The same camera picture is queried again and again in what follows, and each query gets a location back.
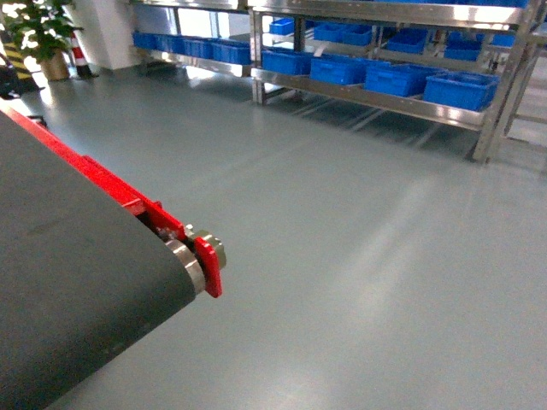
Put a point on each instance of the blue bin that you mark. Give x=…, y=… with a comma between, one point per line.
x=286, y=61
x=470, y=91
x=342, y=70
x=403, y=80

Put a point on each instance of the left steel shelf rack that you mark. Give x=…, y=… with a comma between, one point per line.
x=216, y=55

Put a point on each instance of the steel shelf rack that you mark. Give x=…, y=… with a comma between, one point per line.
x=458, y=63
x=216, y=55

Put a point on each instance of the blue bin front right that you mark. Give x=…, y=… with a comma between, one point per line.
x=470, y=91

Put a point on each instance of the steel conveyor end roller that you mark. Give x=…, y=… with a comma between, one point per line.
x=203, y=256

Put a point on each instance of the red white traffic cone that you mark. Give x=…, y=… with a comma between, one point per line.
x=82, y=66

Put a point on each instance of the potted green plant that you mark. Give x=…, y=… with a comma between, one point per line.
x=41, y=30

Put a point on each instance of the red conveyor side rail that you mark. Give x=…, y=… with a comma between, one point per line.
x=151, y=213

